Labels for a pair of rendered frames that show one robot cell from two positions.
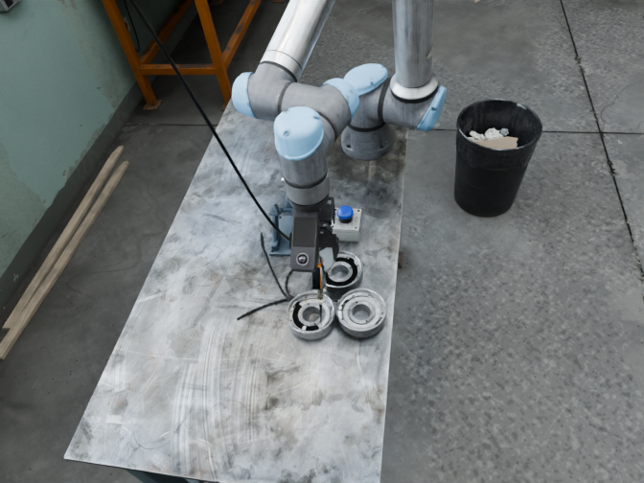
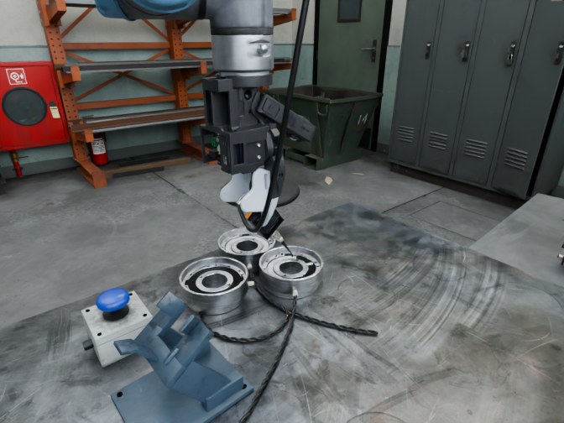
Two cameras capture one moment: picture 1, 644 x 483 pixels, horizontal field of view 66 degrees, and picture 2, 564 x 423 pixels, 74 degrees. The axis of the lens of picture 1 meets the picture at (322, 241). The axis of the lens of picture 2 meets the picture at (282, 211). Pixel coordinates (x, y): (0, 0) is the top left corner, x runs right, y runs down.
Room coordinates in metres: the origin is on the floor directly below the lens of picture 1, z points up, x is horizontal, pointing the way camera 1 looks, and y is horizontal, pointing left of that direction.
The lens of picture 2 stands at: (1.00, 0.34, 1.17)
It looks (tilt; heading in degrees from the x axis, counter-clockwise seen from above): 25 degrees down; 215
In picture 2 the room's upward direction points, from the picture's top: straight up
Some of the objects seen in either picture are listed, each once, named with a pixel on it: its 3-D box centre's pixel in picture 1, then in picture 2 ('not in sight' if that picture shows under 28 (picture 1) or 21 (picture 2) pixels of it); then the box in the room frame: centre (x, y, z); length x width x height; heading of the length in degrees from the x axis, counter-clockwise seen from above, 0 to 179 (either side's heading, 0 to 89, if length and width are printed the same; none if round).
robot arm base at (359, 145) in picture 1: (366, 128); not in sight; (1.13, -0.18, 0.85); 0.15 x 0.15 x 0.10
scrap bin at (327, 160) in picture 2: not in sight; (319, 125); (-2.47, -1.65, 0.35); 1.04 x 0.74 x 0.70; 74
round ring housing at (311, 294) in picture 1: (311, 315); (290, 272); (0.57, 0.05, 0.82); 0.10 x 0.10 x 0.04
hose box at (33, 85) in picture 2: not in sight; (49, 119); (-0.60, -3.42, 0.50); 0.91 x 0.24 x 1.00; 164
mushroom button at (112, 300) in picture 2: (345, 217); (115, 310); (0.81, -0.07, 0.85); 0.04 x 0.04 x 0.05
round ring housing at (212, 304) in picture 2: (339, 273); (215, 284); (0.67, -0.03, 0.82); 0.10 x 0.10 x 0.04
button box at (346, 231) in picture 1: (346, 222); (114, 326); (0.82, -0.07, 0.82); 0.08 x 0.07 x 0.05; 164
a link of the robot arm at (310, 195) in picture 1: (305, 183); (244, 55); (0.62, 0.01, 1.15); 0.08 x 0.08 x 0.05
